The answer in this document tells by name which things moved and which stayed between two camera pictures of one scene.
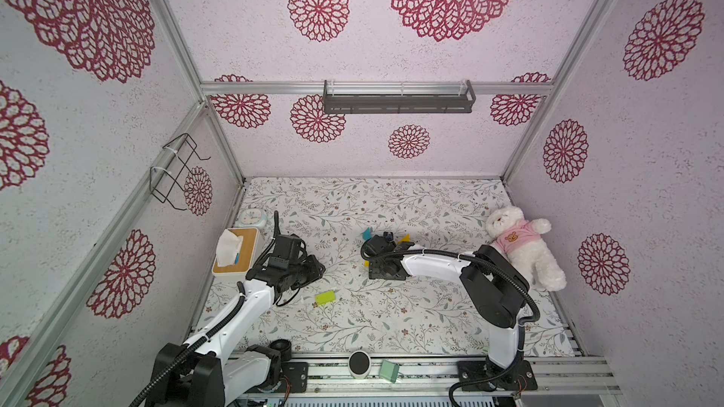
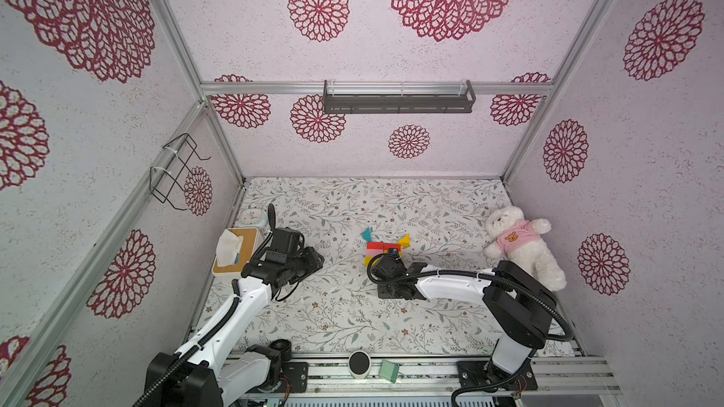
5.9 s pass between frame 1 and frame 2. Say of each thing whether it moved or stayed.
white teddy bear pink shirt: stayed
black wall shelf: stayed
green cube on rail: stayed
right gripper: moved
